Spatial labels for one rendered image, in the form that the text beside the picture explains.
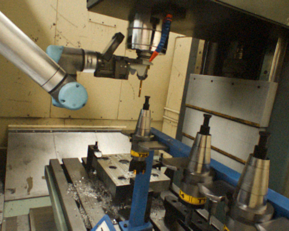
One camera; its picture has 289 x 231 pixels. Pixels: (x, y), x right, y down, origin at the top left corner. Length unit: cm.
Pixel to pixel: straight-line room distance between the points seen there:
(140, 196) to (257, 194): 45
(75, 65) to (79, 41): 108
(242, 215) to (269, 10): 61
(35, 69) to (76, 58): 18
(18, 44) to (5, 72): 118
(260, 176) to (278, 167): 70
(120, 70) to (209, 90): 54
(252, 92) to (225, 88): 14
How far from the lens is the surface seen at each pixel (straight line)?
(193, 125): 130
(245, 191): 36
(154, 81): 211
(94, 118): 194
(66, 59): 78
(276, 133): 105
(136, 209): 77
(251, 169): 36
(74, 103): 64
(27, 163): 167
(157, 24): 85
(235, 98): 111
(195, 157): 43
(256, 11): 78
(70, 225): 82
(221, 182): 45
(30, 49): 65
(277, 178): 107
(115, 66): 83
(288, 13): 90
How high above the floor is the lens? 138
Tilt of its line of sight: 10 degrees down
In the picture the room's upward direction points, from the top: 8 degrees clockwise
